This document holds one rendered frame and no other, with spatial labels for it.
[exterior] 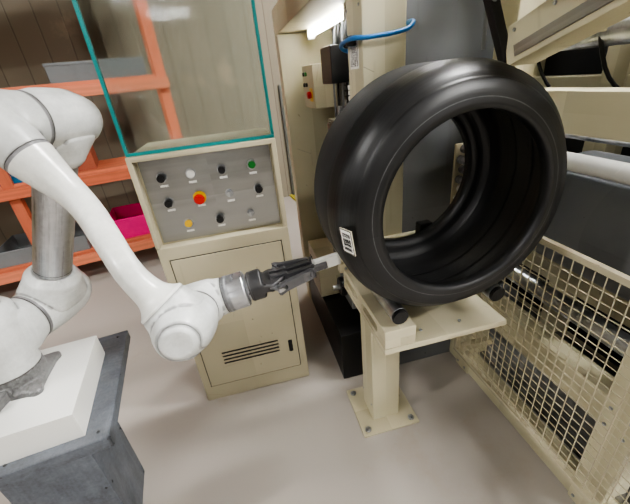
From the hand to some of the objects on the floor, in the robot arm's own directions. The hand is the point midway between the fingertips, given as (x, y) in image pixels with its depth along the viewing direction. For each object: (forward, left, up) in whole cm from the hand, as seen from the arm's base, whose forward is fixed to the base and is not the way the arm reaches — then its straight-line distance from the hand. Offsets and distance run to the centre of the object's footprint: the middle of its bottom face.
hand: (326, 261), depth 86 cm
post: (+32, +33, -104) cm, 114 cm away
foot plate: (+32, +33, -104) cm, 113 cm away
